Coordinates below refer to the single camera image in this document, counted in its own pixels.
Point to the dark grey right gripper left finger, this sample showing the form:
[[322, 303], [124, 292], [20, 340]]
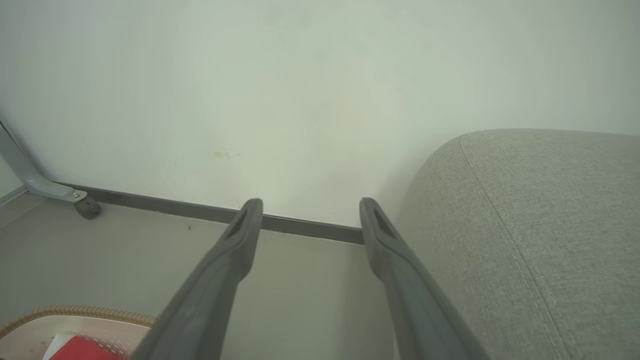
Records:
[[215, 280]]

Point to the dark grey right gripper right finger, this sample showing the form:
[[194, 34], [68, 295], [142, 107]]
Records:
[[405, 290]]

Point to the grey fabric sofa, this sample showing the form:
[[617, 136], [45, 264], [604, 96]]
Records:
[[540, 240]]

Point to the white laundry basket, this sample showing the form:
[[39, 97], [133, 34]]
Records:
[[30, 330]]

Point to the black baseboard strip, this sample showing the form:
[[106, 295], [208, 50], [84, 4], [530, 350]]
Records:
[[175, 206]]

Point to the white clothing piece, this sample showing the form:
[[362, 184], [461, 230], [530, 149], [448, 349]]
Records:
[[56, 346]]

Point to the black caster wheel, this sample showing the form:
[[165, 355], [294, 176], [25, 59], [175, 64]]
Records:
[[88, 208]]

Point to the grey metal stand leg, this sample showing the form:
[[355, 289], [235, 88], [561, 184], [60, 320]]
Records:
[[30, 177]]

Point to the red baseball jersey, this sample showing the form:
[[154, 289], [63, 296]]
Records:
[[85, 351]]

